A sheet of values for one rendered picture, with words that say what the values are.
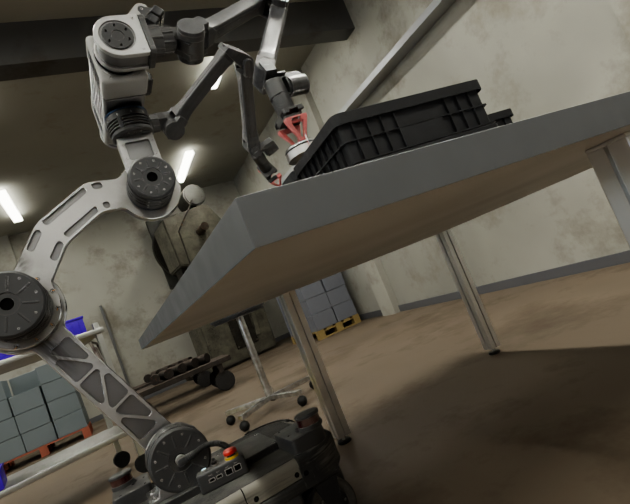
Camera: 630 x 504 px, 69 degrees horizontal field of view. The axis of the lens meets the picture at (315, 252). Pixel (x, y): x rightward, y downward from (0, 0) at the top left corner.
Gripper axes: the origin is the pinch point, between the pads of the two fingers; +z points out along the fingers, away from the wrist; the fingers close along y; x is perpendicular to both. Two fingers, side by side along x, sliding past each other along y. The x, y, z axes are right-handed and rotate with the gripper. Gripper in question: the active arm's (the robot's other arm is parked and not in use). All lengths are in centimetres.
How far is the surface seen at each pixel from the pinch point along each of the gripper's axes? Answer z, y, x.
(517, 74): -43, 134, -250
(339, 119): 9.9, -37.1, 7.5
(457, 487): 102, -1, 1
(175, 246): -114, 643, -20
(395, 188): 33, -83, 33
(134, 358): 21, 760, 107
